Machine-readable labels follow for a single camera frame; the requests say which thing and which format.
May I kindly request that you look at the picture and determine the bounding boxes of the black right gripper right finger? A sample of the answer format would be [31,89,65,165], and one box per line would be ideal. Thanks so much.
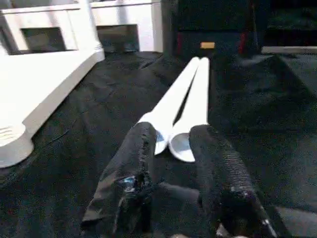
[189,124,278,238]

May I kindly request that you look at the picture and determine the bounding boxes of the white plastic table top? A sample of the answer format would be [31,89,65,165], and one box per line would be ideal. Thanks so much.
[0,46,106,170]

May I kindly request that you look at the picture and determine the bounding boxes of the white cabinet with glass doors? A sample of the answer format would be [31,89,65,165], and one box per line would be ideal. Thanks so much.
[0,0,164,55]

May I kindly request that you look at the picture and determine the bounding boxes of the black mat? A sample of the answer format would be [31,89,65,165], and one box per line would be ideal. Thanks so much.
[0,49,317,238]

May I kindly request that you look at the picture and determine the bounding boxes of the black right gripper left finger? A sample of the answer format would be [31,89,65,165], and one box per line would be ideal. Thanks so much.
[81,122,159,238]

